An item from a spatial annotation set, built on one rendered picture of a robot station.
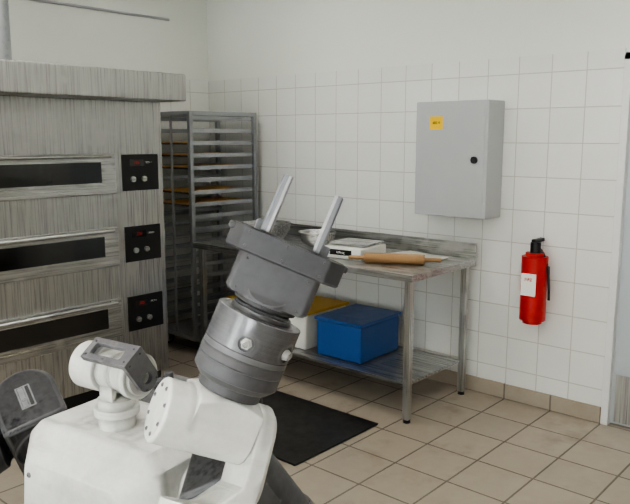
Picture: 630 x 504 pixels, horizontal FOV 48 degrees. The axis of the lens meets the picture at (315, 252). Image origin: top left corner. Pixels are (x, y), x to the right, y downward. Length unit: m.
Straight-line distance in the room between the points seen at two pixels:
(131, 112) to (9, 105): 0.75
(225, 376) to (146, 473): 0.30
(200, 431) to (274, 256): 0.18
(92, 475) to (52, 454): 0.09
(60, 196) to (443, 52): 2.49
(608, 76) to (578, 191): 0.64
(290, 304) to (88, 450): 0.44
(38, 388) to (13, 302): 3.02
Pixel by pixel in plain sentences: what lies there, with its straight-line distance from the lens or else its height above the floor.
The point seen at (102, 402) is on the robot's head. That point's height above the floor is 1.28.
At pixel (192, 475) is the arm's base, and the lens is 0.94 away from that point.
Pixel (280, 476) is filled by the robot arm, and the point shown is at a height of 1.22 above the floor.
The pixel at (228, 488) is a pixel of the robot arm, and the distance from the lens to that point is 0.75.
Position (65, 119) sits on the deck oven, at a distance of 4.29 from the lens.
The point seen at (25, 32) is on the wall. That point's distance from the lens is 5.37.
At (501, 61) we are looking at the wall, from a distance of 4.54.
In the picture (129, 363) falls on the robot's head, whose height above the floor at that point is 1.34.
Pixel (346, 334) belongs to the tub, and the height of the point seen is 0.41.
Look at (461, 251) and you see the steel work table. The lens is 4.59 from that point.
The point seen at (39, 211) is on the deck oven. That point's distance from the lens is 4.22.
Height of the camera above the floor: 1.63
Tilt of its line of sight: 9 degrees down
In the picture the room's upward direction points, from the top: straight up
